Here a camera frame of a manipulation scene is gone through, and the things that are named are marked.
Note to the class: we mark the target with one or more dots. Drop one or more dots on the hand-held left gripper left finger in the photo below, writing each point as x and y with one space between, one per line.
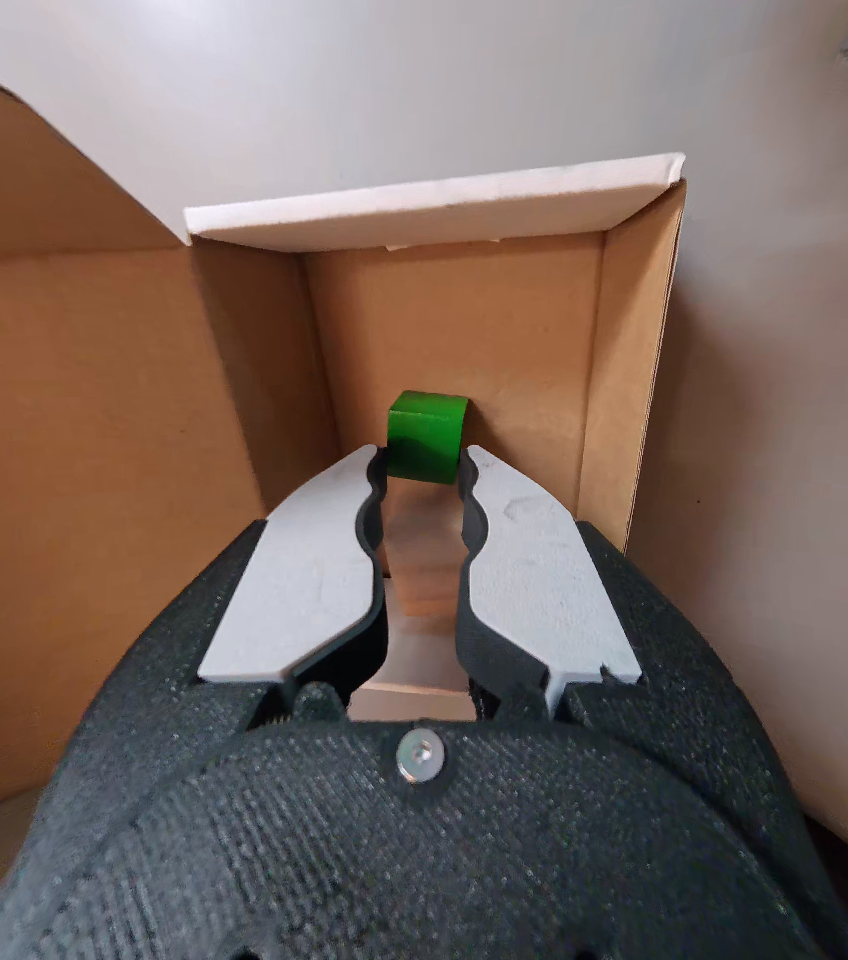
296 592

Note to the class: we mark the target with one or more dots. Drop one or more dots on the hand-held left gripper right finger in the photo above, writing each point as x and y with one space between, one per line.
544 592

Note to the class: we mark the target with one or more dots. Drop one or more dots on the green cube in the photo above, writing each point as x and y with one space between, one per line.
424 442

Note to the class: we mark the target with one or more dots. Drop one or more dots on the white cardboard box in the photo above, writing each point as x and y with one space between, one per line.
93 450

